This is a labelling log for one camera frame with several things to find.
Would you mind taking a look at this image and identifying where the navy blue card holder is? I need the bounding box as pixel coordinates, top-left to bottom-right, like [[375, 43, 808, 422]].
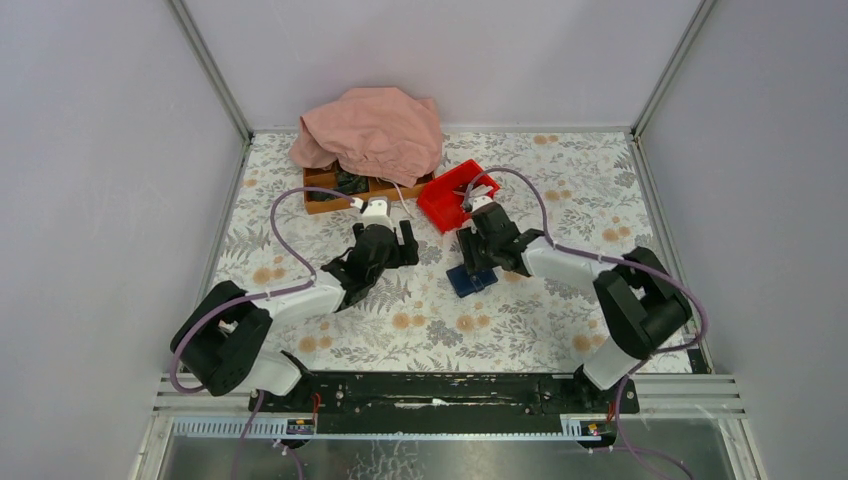
[[446, 265, 498, 298]]

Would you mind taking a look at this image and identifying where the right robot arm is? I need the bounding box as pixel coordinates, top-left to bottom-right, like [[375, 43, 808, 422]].
[[457, 198, 693, 412]]

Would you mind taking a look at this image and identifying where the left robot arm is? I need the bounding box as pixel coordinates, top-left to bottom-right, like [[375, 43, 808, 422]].
[[170, 220, 419, 411]]

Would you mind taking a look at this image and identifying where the red plastic bin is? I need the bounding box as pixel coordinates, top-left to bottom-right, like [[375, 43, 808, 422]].
[[417, 159, 483, 234]]

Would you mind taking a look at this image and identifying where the wooden tray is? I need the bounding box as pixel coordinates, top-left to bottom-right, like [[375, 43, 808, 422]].
[[302, 163, 435, 215]]

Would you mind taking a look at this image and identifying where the pink cloth garment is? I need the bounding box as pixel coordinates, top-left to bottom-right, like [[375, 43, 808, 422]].
[[289, 87, 443, 187]]

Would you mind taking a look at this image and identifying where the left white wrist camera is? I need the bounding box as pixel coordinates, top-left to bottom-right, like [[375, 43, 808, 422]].
[[350, 196, 395, 230]]

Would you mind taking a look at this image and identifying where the white drawstring cord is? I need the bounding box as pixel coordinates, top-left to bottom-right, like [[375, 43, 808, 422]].
[[390, 180, 413, 220]]

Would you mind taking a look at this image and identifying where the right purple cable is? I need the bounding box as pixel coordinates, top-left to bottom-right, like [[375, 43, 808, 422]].
[[463, 166, 710, 480]]

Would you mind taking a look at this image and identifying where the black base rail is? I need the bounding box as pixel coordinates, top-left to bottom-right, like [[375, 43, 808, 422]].
[[249, 371, 640, 435]]

